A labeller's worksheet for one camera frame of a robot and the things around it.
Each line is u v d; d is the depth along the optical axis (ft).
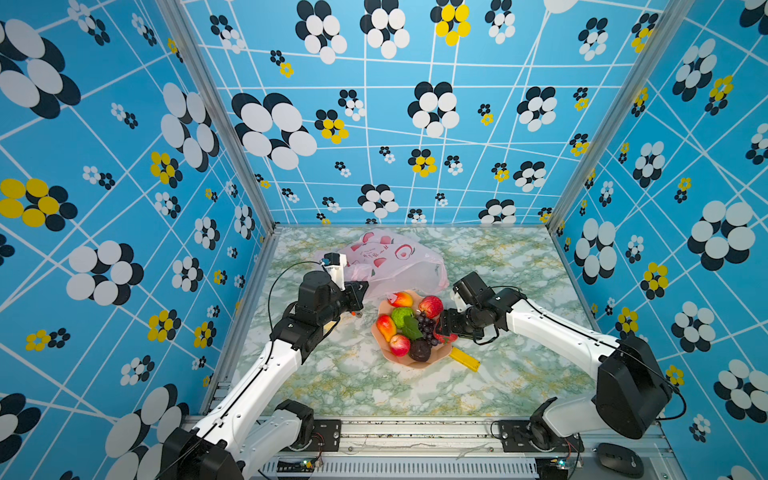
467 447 2.39
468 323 2.32
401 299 2.92
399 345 2.70
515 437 2.38
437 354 2.72
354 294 2.19
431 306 2.84
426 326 2.80
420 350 2.63
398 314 2.87
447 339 2.71
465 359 2.82
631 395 1.37
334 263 2.23
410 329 2.76
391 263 3.02
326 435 2.42
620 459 2.26
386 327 2.82
